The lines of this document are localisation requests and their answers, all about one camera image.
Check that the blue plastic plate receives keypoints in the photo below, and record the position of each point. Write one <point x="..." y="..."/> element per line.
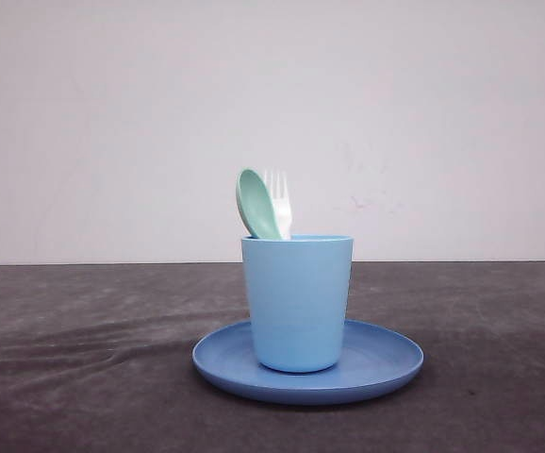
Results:
<point x="374" y="361"/>

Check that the light blue plastic cup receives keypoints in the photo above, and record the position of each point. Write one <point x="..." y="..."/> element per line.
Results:
<point x="297" y="292"/>

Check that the white plastic fork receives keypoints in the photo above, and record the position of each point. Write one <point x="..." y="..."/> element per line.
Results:
<point x="278" y="188"/>

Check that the mint green plastic spoon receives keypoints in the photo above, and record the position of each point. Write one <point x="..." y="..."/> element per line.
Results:
<point x="255" y="206"/>

